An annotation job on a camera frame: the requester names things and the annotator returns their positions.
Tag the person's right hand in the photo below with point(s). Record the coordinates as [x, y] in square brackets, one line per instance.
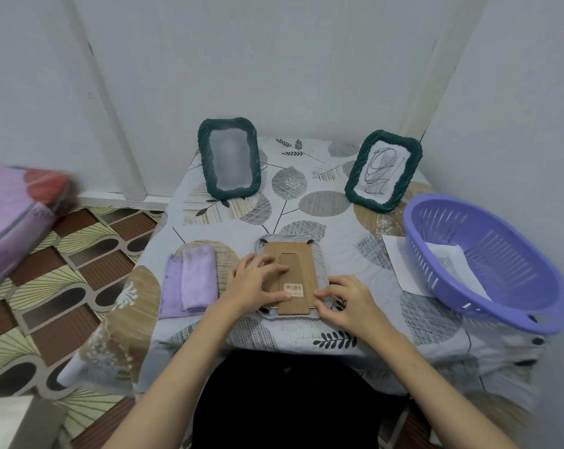
[352, 310]

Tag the person's left hand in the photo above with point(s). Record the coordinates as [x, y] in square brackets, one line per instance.
[244, 289]

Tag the person's right thumb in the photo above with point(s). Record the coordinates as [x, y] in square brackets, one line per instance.
[323, 314]

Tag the person's left thumb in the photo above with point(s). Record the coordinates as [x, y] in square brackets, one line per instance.
[278, 295]

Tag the grey picture frame cardboard back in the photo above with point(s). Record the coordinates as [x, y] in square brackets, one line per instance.
[293, 266]

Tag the person's right forearm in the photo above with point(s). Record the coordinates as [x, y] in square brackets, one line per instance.
[427, 392]

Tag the person's left forearm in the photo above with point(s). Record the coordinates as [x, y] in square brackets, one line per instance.
[179, 378]

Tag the folded purple cloth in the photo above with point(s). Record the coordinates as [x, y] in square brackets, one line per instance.
[193, 285]

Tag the plain white paper sheet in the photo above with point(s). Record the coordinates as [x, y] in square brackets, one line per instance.
[399, 261]

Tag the person's black clothing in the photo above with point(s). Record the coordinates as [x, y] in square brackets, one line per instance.
[291, 402]

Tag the leaf print tablecloth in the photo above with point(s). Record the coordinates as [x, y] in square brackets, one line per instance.
[310, 205]

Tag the white paper sheet with drawing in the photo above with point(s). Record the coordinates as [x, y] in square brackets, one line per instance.
[455, 266]

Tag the purple plastic basket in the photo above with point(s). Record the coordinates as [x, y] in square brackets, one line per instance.
[511, 275]

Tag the purple folded bedding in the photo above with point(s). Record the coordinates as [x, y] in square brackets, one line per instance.
[11, 219]

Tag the white box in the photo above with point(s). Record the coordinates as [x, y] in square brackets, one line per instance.
[15, 423]

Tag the green frame with blank picture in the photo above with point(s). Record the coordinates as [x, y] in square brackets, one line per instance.
[229, 158]

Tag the green frame with scribble drawing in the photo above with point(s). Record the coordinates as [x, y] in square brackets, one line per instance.
[382, 170]

